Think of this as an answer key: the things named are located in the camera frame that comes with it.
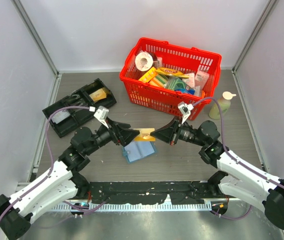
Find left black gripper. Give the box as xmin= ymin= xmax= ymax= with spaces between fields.
xmin=85 ymin=116 xmax=139 ymax=156

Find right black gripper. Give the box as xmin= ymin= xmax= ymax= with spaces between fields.
xmin=151 ymin=115 xmax=207 ymax=147

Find blue leather card holder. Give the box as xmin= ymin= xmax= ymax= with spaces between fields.
xmin=122 ymin=141 xmax=157 ymax=164

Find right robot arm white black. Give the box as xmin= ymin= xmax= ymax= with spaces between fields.
xmin=151 ymin=117 xmax=284 ymax=230

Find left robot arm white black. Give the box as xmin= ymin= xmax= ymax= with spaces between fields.
xmin=0 ymin=118 xmax=140 ymax=240

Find white card in tray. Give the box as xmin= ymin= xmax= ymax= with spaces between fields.
xmin=51 ymin=109 xmax=70 ymax=124

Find black compartment tray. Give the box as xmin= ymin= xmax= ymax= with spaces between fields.
xmin=42 ymin=78 xmax=118 ymax=140

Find green patterned packet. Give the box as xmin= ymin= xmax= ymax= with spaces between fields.
xmin=164 ymin=76 xmax=195 ymax=95

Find yellow orange box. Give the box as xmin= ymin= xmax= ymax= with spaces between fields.
xmin=139 ymin=67 xmax=168 ymax=88

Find red plastic shopping basket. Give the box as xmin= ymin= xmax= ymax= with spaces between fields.
xmin=119 ymin=37 xmax=222 ymax=120

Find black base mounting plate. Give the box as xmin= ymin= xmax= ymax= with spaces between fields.
xmin=85 ymin=181 xmax=226 ymax=205

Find yellow chips bag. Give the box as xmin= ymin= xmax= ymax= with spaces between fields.
xmin=155 ymin=67 xmax=189 ymax=79

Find pink white packet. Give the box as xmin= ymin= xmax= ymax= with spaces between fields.
xmin=194 ymin=70 xmax=210 ymax=88

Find green lotion bottle white cap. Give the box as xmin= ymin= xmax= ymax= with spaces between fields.
xmin=209 ymin=91 xmax=237 ymax=120

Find white tape roll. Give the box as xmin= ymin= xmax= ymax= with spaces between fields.
xmin=135 ymin=51 xmax=154 ymax=72

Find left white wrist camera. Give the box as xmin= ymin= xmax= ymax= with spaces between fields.
xmin=89 ymin=106 xmax=109 ymax=129

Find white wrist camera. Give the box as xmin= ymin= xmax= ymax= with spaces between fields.
xmin=178 ymin=101 xmax=194 ymax=124
xmin=89 ymin=106 xmax=109 ymax=129

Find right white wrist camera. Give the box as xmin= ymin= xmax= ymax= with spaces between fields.
xmin=178 ymin=101 xmax=194 ymax=124

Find white slotted cable duct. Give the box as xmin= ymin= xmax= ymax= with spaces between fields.
xmin=51 ymin=201 xmax=212 ymax=212

